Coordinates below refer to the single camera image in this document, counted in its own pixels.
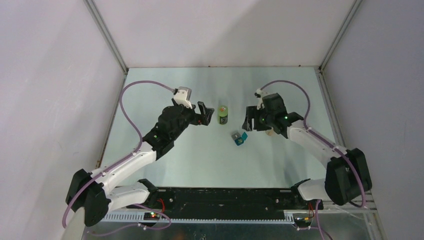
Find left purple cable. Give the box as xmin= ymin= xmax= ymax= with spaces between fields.
xmin=62 ymin=80 xmax=176 ymax=229

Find aluminium frame post left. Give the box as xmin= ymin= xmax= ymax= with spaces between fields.
xmin=83 ymin=0 xmax=129 ymax=75

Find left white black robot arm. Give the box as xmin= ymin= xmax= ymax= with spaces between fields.
xmin=65 ymin=101 xmax=215 ymax=227

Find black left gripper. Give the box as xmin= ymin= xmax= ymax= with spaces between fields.
xmin=170 ymin=97 xmax=213 ymax=141

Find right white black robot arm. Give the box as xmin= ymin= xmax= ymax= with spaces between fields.
xmin=242 ymin=89 xmax=373 ymax=209

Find aluminium frame post right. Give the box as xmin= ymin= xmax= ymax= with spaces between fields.
xmin=319 ymin=0 xmax=363 ymax=73

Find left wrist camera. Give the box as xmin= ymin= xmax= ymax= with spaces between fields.
xmin=172 ymin=86 xmax=193 ymax=109

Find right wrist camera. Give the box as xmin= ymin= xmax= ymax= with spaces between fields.
xmin=254 ymin=88 xmax=269 ymax=110

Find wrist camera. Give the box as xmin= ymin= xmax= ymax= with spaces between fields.
xmin=254 ymin=88 xmax=269 ymax=110
xmin=172 ymin=86 xmax=193 ymax=109

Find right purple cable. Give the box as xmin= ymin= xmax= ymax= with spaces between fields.
xmin=259 ymin=79 xmax=367 ymax=240

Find aluminium frame post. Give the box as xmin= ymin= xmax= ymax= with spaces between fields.
xmin=319 ymin=0 xmax=363 ymax=73
xmin=83 ymin=0 xmax=129 ymax=75

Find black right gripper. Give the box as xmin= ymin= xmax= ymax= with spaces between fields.
xmin=242 ymin=105 xmax=274 ymax=132

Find purple cable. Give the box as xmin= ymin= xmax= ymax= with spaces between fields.
xmin=259 ymin=79 xmax=367 ymax=240
xmin=62 ymin=80 xmax=176 ymax=229

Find clear pill bottle gold lid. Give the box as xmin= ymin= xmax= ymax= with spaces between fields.
xmin=265 ymin=129 xmax=275 ymax=137

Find green lidded black jar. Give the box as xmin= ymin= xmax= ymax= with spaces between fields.
xmin=218 ymin=105 xmax=229 ymax=125

